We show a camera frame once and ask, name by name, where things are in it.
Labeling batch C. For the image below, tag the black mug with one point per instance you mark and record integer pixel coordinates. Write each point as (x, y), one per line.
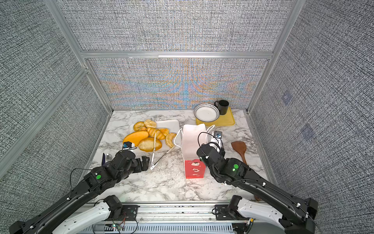
(222, 106)

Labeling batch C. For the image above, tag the white rectangular tray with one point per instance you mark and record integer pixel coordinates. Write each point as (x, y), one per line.
(172, 125)

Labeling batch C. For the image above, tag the crescent croissant bread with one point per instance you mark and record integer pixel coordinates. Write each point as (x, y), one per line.
(169, 139)

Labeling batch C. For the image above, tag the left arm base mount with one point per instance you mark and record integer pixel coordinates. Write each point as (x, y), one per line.
(126, 212)

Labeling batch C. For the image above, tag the yellow cutting board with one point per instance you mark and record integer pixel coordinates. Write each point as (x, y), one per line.
(224, 120)

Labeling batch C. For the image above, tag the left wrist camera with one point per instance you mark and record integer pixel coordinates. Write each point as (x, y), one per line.
(128, 146)

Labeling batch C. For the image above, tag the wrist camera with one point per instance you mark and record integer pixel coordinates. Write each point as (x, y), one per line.
(128, 146)
(217, 138)

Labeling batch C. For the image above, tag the silver fork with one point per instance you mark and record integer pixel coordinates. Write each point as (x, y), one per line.
(108, 157)

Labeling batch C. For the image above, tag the black rimmed white bowl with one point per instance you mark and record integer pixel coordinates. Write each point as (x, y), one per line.
(206, 112)

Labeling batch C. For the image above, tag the ridged yellow pastry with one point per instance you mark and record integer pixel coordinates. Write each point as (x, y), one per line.
(155, 133)

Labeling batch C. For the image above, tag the aluminium cage frame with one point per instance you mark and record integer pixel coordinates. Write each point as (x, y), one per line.
(24, 140)

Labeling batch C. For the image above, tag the small round bun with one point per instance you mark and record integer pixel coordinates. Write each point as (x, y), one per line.
(139, 126)

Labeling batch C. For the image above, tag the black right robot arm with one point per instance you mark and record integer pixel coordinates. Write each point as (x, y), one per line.
(291, 214)

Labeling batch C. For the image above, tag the wooden spatula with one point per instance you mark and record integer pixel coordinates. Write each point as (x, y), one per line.
(240, 148)

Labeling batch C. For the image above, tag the white and red paper bag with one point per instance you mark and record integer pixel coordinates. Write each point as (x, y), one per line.
(190, 135)

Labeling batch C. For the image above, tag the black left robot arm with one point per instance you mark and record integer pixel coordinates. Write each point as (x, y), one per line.
(94, 183)

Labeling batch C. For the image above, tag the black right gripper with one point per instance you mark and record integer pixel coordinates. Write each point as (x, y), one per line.
(204, 146)

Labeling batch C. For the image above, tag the aluminium front rail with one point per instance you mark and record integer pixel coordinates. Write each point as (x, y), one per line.
(159, 218)

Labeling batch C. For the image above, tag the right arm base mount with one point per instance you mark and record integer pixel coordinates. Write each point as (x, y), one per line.
(223, 213)

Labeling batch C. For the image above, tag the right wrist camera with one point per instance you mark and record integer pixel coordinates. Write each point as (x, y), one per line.
(217, 138)

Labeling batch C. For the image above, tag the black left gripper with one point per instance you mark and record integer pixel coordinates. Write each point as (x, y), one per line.
(145, 163)

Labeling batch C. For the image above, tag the large orange oval bread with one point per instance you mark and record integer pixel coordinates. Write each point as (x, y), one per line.
(136, 137)

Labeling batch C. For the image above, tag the pale knotted bun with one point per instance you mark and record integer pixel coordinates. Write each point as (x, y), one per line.
(150, 124)

